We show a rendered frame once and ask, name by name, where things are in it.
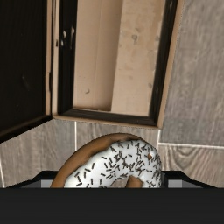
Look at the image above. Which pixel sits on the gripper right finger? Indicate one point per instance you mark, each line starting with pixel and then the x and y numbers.
pixel 177 179

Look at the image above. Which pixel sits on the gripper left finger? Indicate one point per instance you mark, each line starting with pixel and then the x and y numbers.
pixel 43 179

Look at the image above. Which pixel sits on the white iced sprinkled donut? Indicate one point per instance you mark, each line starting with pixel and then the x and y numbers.
pixel 116 163

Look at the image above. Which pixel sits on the dark wooden box lid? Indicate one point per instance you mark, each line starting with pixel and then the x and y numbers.
pixel 23 64

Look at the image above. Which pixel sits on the wooden box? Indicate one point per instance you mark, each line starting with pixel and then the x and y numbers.
pixel 116 58

